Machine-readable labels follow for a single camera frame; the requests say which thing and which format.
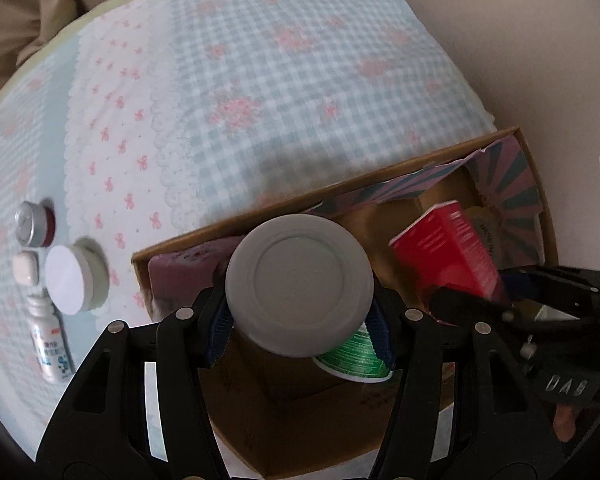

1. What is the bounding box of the white lid yellow jar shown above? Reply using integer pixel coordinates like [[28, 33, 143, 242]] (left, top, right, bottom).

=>
[[44, 237, 110, 315]]

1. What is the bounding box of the small white square case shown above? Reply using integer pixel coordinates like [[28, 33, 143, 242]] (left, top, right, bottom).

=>
[[12, 250, 40, 287]]

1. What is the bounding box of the green label white-lid jar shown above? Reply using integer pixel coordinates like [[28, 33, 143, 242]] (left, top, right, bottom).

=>
[[225, 214, 392, 384]]

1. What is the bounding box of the small metal can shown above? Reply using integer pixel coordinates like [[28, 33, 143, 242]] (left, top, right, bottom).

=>
[[15, 200, 56, 248]]

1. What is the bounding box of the white medicine bottle blue label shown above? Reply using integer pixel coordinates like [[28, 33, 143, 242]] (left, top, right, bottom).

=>
[[27, 295, 73, 384]]

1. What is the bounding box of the red carton box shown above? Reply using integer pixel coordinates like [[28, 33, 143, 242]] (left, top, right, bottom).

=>
[[389, 200, 506, 304]]

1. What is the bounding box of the cardboard box patterned lining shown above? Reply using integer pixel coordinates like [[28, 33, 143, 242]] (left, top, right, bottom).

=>
[[132, 130, 557, 479]]

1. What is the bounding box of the checked floral bed blanket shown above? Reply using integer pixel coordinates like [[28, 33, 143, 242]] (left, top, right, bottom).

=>
[[0, 0, 494, 456]]

